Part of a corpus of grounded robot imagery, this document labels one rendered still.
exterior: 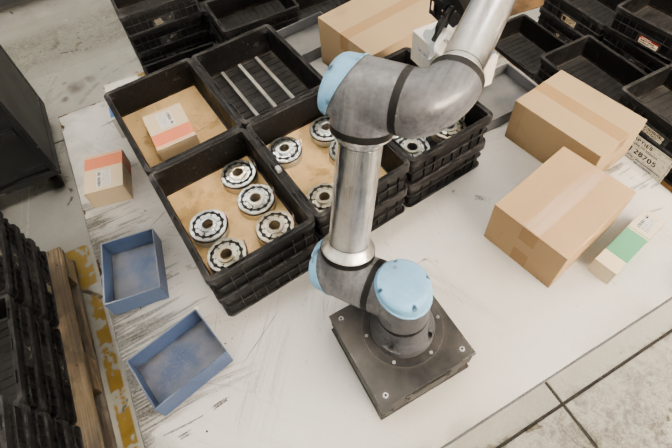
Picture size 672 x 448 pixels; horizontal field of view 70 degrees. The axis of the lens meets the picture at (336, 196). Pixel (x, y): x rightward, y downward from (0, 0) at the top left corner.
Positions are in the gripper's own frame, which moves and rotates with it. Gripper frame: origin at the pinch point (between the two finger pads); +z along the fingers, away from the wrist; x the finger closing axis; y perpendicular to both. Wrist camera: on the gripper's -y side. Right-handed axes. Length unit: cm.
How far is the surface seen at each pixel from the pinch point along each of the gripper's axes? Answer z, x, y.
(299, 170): 28, 45, 7
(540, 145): 35.0, -26.2, -17.3
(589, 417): 112, -16, -84
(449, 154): 25.8, 5.6, -11.7
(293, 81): 28, 30, 44
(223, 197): 28, 68, 10
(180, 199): 28, 79, 15
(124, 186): 35, 93, 35
